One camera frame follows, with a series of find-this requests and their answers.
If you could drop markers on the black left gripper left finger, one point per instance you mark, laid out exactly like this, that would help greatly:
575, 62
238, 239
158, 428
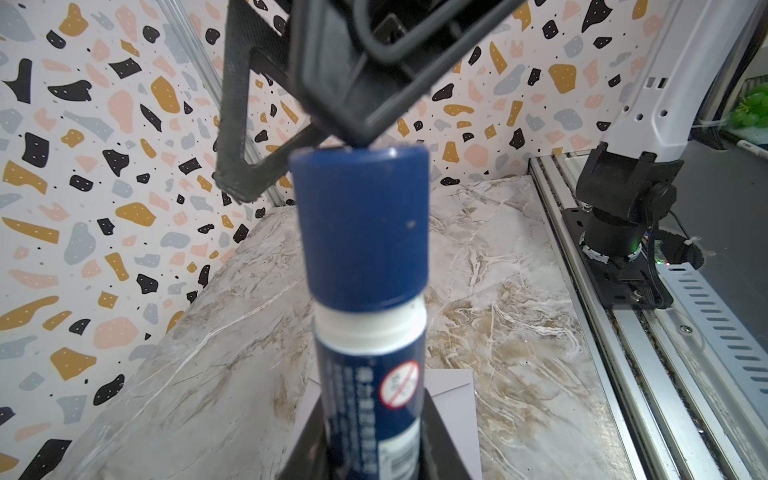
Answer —
308, 455

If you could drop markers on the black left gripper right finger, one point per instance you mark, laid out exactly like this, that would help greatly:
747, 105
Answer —
439, 457

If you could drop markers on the lavender envelope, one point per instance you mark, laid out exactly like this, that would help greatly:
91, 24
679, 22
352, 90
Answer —
452, 391

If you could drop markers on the blue glue stick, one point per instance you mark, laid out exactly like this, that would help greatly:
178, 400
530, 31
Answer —
371, 369

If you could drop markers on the dark blue glue cap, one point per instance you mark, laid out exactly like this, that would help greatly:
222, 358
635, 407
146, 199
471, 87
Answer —
363, 216

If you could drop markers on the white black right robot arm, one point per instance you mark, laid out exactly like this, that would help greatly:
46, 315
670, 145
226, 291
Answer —
629, 175

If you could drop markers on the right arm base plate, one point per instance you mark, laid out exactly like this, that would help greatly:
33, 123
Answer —
633, 281

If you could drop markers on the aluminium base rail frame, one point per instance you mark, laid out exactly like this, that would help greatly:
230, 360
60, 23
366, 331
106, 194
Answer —
687, 386

